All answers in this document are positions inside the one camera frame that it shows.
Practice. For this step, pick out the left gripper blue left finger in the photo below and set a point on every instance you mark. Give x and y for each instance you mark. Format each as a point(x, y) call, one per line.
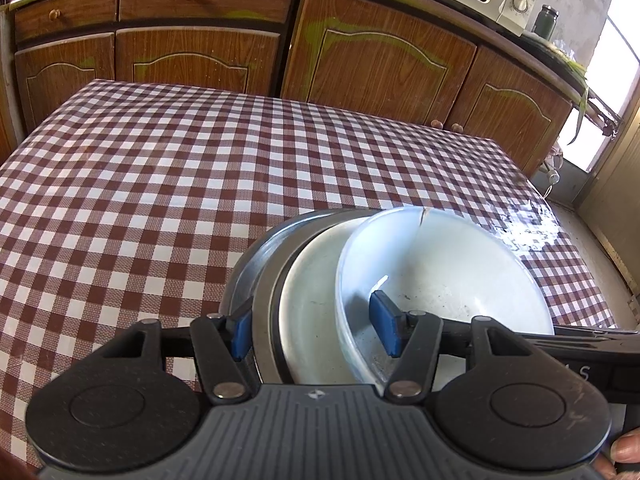
point(223, 355)

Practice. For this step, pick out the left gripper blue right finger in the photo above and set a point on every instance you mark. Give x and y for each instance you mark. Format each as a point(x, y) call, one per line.
point(412, 339)

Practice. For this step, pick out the deep steel bowl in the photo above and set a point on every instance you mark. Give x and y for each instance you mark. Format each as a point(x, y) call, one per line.
point(291, 239)

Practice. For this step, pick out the blue patterned small bowl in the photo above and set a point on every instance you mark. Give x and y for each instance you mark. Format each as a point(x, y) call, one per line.
point(433, 261)

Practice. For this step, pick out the white ceramic bowl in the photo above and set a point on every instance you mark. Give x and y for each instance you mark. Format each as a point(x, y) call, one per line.
point(306, 315)

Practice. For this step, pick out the medium steel plate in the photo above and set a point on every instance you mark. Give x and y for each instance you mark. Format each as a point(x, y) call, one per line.
point(246, 272)

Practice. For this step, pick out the person's right hand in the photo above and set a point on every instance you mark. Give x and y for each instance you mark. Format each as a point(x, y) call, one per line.
point(624, 451)

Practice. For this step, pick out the red white checkered tablecloth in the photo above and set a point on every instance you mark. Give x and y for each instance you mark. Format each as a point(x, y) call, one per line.
point(137, 200)

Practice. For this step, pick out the brown wooden cabinet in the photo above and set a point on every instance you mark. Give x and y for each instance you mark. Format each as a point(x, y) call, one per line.
point(417, 61)

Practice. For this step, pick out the dark green thermos bottle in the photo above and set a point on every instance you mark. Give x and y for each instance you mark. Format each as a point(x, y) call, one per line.
point(545, 22)

